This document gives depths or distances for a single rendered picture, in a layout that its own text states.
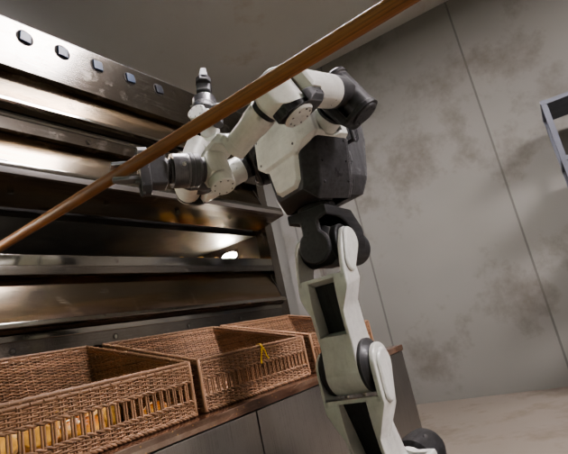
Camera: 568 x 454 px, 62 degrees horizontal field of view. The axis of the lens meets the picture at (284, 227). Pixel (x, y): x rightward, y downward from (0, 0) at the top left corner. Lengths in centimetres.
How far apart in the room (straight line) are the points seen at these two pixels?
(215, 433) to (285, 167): 76
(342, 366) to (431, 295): 274
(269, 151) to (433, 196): 274
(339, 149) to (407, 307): 278
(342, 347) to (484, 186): 284
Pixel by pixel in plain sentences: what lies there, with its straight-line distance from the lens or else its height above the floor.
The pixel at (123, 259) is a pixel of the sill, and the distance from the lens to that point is 196.
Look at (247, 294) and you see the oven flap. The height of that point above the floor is 99.
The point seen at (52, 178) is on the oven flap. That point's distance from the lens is 173.
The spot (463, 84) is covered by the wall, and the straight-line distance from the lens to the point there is 423.
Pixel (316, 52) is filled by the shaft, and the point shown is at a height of 118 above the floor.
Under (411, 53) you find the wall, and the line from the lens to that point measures 446.
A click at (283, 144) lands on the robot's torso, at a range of 139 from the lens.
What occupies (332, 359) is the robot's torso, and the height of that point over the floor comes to 65.
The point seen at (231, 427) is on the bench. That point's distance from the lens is 143.
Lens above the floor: 74
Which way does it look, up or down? 13 degrees up
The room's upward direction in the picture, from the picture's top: 12 degrees counter-clockwise
